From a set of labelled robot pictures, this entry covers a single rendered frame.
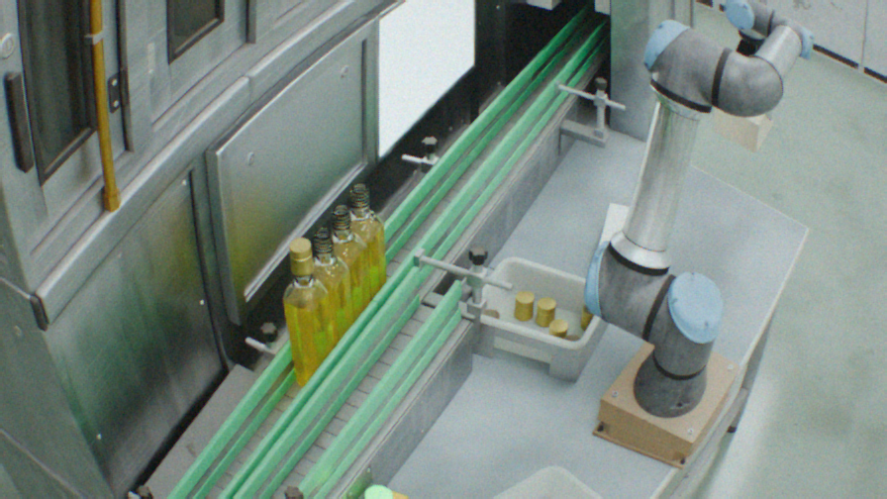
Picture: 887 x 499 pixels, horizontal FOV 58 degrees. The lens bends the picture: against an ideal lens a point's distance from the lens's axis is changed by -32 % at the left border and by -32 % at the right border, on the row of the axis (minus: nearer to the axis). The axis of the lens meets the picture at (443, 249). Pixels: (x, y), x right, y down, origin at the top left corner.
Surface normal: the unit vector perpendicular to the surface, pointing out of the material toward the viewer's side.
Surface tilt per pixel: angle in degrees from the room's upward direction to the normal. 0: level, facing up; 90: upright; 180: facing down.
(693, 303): 12
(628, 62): 90
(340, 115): 90
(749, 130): 90
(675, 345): 91
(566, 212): 0
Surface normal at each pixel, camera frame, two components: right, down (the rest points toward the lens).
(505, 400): 0.00, -0.77
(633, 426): -0.58, 0.51
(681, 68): -0.47, 0.30
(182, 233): 0.90, 0.29
